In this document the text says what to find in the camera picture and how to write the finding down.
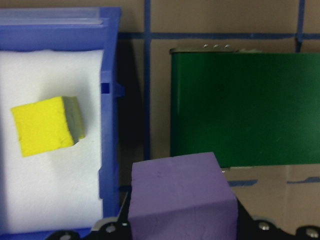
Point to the purple foam block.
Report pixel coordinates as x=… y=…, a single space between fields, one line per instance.
x=180 y=197

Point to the yellow foam block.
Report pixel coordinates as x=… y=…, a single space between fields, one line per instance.
x=42 y=127

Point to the white foam pad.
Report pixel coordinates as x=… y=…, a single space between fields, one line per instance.
x=50 y=190

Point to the blue plastic storage bin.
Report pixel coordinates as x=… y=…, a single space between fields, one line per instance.
x=110 y=125

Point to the green conveyor belt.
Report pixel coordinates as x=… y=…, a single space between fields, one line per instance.
x=245 y=107

